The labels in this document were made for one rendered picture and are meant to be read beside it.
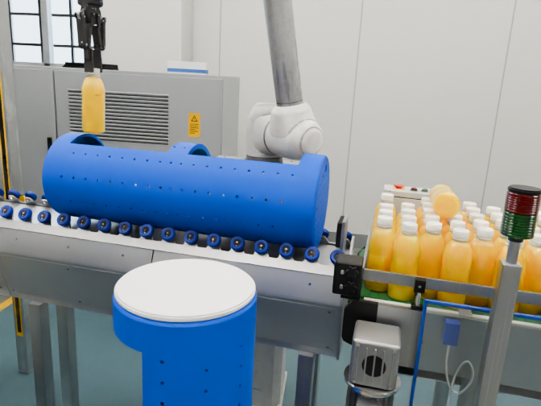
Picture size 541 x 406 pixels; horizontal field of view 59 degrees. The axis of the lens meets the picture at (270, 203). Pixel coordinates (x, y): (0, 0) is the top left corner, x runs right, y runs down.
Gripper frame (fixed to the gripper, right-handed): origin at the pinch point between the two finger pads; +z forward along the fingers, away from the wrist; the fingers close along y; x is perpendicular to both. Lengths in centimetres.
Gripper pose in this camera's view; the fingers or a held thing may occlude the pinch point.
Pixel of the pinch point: (92, 61)
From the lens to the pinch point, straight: 167.8
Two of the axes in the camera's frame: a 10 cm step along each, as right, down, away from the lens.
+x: 9.7, 1.0, -2.3
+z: -0.4, 9.7, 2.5
